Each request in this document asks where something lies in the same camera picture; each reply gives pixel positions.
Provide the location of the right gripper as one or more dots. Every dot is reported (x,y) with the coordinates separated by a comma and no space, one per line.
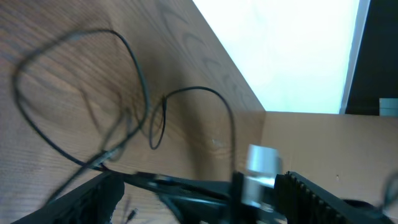
(196,201)

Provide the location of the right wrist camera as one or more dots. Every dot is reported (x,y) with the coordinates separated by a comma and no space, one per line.
(262,167)

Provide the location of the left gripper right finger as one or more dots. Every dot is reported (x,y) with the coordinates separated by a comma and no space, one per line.
(301,201)

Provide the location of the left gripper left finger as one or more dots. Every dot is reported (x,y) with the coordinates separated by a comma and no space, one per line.
(93,202)

